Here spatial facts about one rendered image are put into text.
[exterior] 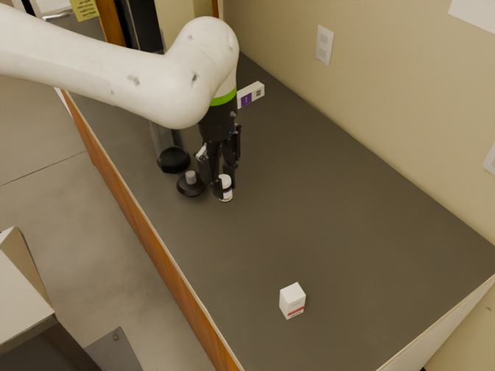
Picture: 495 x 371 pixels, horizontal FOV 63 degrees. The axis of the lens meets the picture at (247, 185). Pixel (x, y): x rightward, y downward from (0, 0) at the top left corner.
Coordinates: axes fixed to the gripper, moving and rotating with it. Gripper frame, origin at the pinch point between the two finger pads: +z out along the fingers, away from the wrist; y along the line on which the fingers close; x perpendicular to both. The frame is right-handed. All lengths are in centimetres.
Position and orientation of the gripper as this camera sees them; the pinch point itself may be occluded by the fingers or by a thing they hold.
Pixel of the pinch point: (223, 182)
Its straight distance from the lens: 97.2
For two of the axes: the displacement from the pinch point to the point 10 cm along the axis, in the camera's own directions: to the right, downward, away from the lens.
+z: 0.3, 6.6, 7.5
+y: -6.3, 6.0, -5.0
